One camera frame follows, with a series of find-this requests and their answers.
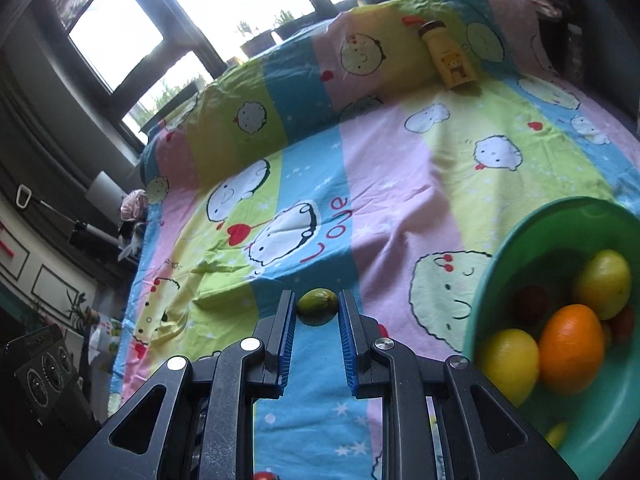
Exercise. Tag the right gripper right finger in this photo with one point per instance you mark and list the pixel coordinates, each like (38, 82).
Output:
(439, 416)

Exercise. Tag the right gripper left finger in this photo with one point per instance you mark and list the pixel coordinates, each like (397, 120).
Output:
(194, 419)

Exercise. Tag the red tomato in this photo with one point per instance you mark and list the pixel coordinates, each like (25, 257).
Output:
(265, 475)

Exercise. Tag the small yellow lemon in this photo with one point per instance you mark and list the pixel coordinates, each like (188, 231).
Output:
(510, 360)

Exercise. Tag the large orange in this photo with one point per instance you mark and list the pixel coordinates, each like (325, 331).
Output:
(571, 350)

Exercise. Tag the small round green fruit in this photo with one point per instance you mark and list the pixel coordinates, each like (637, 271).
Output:
(318, 303)

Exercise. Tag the green plastic bowl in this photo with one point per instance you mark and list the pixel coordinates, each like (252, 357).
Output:
(547, 249)

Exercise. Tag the large yellow-green citrus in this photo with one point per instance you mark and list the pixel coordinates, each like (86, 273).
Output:
(603, 284)

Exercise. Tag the white stick vacuum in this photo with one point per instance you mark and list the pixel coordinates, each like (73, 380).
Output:
(84, 236)

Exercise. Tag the pink crumpled clothes left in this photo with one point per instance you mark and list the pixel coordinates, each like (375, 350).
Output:
(134, 205)

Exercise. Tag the colourful cartoon bed sheet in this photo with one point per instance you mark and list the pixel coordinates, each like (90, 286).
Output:
(340, 160)

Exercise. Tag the yellow cartoon bottle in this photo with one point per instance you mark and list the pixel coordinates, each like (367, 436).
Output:
(448, 57)

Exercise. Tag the black planter on sill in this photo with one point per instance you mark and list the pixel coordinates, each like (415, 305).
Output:
(258, 44)

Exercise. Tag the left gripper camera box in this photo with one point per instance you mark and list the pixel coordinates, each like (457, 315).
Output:
(43, 385)

